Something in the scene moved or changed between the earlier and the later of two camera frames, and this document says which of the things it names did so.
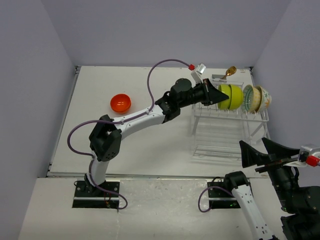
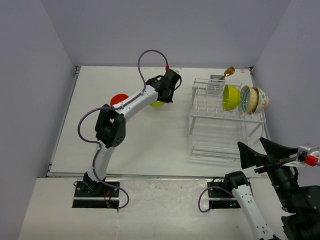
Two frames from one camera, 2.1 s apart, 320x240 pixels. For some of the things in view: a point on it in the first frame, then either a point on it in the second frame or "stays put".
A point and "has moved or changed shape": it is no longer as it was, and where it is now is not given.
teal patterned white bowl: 251,98 has moved or changed shape
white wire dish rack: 219,133 stays put
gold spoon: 230,71 stays put
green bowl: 226,104 has moved or changed shape
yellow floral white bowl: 265,100 has moved or changed shape
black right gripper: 250,155 stays put
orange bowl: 120,103 stays put
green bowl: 237,97 has moved or changed shape
